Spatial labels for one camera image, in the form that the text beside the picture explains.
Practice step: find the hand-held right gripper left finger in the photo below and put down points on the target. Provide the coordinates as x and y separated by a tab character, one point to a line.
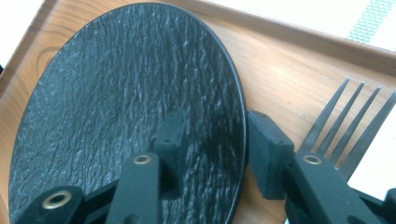
140	193

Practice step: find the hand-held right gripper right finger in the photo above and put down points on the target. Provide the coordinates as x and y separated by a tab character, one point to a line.
314	193

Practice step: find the silver fork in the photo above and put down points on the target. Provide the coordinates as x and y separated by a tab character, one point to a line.
344	168

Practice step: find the black textured plate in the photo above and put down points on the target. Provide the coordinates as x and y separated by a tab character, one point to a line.
109	77

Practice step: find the brown wooden tray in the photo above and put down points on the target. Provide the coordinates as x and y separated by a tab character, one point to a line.
280	68

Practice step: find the striped grey placemat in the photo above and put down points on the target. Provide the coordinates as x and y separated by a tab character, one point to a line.
370	21

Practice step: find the white board sheet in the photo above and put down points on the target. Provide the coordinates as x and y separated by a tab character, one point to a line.
280	12

